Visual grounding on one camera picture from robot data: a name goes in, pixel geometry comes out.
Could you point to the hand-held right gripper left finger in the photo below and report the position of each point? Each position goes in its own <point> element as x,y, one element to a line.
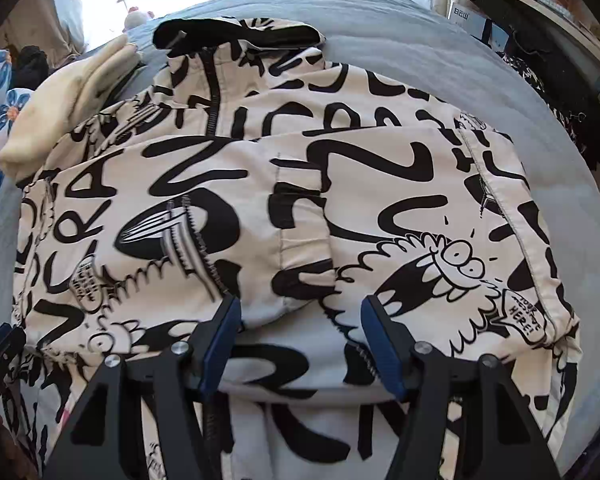
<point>220,345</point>

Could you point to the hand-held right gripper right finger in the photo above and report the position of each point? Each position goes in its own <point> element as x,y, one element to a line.
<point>380,350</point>

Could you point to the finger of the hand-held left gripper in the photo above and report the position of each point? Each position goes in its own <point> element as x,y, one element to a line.
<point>2,355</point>

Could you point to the white black graffiti print jacket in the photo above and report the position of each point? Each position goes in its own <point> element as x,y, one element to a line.
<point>300,185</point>

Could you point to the cream fleece folded garment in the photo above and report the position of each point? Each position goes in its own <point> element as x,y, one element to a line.
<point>55,110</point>

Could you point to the black crumpled cloth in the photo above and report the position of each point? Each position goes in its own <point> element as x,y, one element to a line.
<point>30,67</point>

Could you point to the small plush toy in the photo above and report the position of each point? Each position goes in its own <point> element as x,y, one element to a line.
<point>137,17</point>

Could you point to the white cardboard box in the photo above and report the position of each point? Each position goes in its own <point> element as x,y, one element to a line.
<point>472,25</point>

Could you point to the light wooden desk shelf unit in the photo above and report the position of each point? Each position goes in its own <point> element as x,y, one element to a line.
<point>595,15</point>

